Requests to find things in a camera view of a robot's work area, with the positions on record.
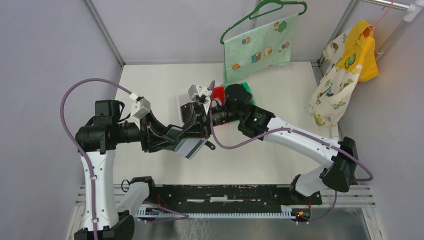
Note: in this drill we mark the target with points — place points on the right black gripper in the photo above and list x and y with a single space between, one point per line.
199 111

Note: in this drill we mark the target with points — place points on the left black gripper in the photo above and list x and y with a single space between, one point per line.
151 128

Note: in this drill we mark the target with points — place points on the black leather card holder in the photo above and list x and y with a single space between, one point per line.
209 144

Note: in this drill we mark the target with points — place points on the white striped credit card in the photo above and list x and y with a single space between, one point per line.
188 147

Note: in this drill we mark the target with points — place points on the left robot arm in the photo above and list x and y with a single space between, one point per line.
97 142

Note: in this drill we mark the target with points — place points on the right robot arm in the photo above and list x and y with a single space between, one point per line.
337 160

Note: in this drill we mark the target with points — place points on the black card stack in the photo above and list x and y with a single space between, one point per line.
187 111

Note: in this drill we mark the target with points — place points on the clear plastic bin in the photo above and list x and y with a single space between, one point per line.
183 99

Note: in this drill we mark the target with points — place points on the red plastic bin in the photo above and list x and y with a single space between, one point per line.
219 94

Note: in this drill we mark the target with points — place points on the green plastic bin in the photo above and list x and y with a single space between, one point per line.
247 87

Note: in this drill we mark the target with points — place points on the light green printed cloth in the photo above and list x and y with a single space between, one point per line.
259 48

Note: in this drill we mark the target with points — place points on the green clothes hanger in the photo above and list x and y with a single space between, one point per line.
256 12

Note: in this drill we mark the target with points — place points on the white printed garment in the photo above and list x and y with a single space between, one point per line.
330 100

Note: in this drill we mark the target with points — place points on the yellow garment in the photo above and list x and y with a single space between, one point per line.
359 52

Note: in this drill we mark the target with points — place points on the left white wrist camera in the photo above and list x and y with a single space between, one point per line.
139 108

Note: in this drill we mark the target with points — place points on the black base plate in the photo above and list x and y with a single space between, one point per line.
229 199

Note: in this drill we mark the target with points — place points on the white slotted cable duct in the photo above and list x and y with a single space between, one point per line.
149 211

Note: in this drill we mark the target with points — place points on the metal hanging rail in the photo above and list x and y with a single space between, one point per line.
397 23

